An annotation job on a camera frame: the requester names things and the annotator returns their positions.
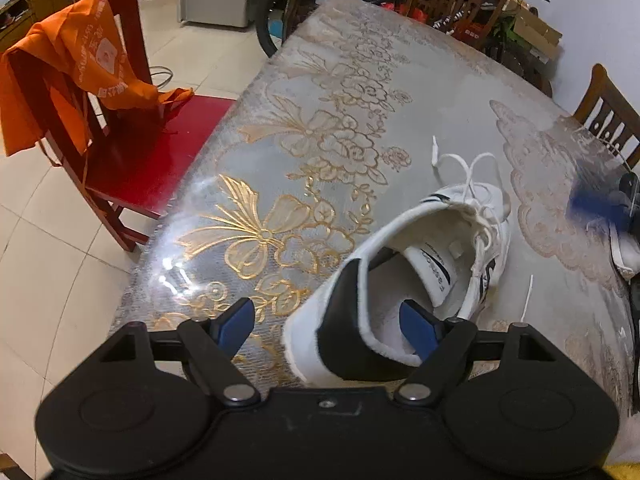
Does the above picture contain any wooden chair by wall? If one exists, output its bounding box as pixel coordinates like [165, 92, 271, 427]
[573, 63, 639, 170]

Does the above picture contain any wooden sideboard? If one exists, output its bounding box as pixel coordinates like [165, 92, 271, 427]
[0, 0, 70, 52]

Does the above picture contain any orange bag on chair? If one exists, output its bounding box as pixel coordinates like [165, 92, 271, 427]
[1, 0, 194, 156]

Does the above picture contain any red wooden chair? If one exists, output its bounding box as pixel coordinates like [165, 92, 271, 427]
[37, 0, 237, 254]

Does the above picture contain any white black-striped sneaker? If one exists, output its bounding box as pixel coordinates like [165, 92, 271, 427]
[281, 181, 512, 388]

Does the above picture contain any cardboard box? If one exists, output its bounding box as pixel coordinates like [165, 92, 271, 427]
[512, 6, 562, 63]

